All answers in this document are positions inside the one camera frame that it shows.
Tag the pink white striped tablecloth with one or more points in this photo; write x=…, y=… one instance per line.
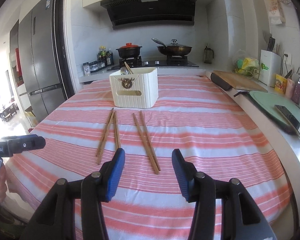
x=164, y=135

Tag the cardboard box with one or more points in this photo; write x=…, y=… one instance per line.
x=31, y=118

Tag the black clay pot red lid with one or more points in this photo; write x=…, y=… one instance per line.
x=128, y=51

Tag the white wall outlet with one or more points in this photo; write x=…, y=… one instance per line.
x=287, y=57

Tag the yellow cap sauce bottle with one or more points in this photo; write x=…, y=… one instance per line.
x=103, y=53

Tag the light green cutting board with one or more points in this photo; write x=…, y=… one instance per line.
x=262, y=105

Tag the cream ribbed utensil holder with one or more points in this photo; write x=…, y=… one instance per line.
x=135, y=92

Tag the plastic bag yellow green contents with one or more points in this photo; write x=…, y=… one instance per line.
x=247, y=65

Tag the black range hood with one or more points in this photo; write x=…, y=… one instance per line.
x=152, y=12

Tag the purple glass dispenser bottle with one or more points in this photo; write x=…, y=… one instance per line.
x=299, y=91

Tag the metal spoon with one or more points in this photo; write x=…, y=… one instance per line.
x=123, y=70
x=128, y=72

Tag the red hanging decoration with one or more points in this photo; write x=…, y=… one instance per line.
x=18, y=63

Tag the hanging wall calendar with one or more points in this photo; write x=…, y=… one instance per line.
x=276, y=7

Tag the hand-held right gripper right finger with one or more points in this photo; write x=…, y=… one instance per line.
x=181, y=175

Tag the yellow printed cup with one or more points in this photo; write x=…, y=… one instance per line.
x=281, y=85

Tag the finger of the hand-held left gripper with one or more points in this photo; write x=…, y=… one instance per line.
x=30, y=143

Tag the dark metal wok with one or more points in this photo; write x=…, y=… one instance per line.
x=174, y=51

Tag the wooden cutting board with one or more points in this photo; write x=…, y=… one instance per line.
x=239, y=81

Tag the black glass gas cooktop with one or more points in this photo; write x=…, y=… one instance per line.
x=155, y=64

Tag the grey steel refrigerator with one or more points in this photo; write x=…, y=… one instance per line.
x=42, y=60

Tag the dark wooden furniture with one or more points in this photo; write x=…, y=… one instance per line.
x=7, y=112

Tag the dark sauce bottle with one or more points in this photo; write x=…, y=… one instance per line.
x=100, y=60
x=109, y=58

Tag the glass wok lid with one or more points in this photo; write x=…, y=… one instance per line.
x=174, y=44

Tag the pink cup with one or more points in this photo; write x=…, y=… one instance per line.
x=290, y=88

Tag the white knife block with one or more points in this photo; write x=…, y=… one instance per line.
x=269, y=67

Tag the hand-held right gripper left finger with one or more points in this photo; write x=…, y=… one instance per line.
x=116, y=175

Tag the black lid spice jar rack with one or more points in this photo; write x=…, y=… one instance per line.
x=93, y=67

